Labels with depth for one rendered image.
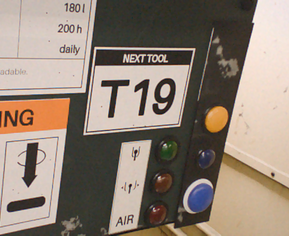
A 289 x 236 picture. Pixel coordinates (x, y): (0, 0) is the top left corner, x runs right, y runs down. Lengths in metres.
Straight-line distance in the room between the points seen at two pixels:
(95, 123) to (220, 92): 0.13
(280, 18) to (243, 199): 0.49
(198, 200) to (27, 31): 0.24
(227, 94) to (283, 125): 0.86
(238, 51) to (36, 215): 0.22
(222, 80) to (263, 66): 0.90
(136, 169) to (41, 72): 0.13
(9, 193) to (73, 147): 0.06
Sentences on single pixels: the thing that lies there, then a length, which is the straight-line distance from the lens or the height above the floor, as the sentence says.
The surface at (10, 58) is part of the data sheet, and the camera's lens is 0.33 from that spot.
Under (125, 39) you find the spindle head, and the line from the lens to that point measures 0.37.
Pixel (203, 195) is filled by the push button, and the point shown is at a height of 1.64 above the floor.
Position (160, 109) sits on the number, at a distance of 0.41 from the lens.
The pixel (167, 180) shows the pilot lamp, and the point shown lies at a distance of 0.44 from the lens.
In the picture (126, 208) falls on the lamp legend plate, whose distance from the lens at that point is 0.44.
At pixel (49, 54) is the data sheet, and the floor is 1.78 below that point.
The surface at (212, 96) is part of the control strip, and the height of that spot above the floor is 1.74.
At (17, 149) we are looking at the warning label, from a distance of 0.36.
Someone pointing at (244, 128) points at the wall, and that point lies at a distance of 1.39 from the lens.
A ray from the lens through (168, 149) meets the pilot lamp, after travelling 0.43.
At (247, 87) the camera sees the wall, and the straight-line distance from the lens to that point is 1.38.
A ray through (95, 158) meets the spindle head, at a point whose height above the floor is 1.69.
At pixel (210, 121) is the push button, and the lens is 0.45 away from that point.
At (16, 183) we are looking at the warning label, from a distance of 0.37.
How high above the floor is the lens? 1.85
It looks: 18 degrees down
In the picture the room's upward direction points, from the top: 8 degrees clockwise
